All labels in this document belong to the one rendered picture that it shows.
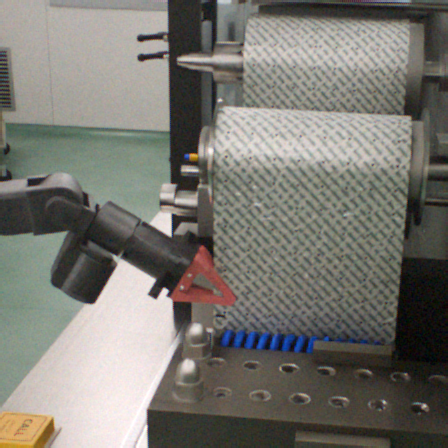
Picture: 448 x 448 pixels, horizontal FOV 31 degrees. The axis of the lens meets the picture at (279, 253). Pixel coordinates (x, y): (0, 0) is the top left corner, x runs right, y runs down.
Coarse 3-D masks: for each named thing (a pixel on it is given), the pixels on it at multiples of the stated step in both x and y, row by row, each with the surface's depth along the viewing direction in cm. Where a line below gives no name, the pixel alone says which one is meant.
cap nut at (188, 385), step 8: (184, 360) 90; (192, 360) 90; (184, 368) 89; (192, 368) 89; (200, 368) 90; (184, 376) 89; (192, 376) 89; (200, 376) 90; (176, 384) 90; (184, 384) 89; (192, 384) 89; (200, 384) 90; (176, 392) 90; (184, 392) 89; (192, 392) 89; (200, 392) 90; (176, 400) 90; (184, 400) 90; (192, 400) 90; (200, 400) 90
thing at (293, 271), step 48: (240, 240) 102; (288, 240) 101; (336, 240) 100; (384, 240) 100; (240, 288) 104; (288, 288) 103; (336, 288) 103; (384, 288) 102; (336, 336) 105; (384, 336) 104
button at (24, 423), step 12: (0, 420) 104; (12, 420) 104; (24, 420) 105; (36, 420) 105; (48, 420) 105; (0, 432) 102; (12, 432) 102; (24, 432) 102; (36, 432) 102; (48, 432) 104; (0, 444) 100; (12, 444) 100; (24, 444) 100; (36, 444) 100
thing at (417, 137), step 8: (416, 128) 99; (416, 136) 98; (416, 144) 97; (416, 152) 97; (208, 160) 99; (416, 160) 97; (416, 168) 97; (416, 176) 97; (408, 184) 97; (416, 184) 97; (408, 192) 98; (416, 192) 98; (408, 200) 99; (416, 200) 99; (408, 208) 100; (416, 208) 100
